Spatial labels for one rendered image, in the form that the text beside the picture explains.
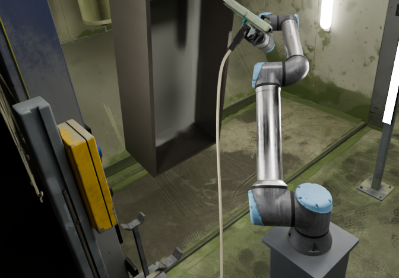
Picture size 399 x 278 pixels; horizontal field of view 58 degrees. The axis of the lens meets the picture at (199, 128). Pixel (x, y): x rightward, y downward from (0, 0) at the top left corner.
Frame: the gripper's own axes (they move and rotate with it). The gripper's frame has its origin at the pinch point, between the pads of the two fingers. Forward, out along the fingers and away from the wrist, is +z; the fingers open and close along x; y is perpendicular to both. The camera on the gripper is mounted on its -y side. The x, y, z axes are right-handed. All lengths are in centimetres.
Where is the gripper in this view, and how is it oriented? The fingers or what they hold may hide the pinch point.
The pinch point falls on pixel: (247, 22)
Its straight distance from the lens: 191.5
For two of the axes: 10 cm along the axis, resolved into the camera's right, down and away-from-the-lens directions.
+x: -6.3, -6.6, 4.1
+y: -6.1, 7.5, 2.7
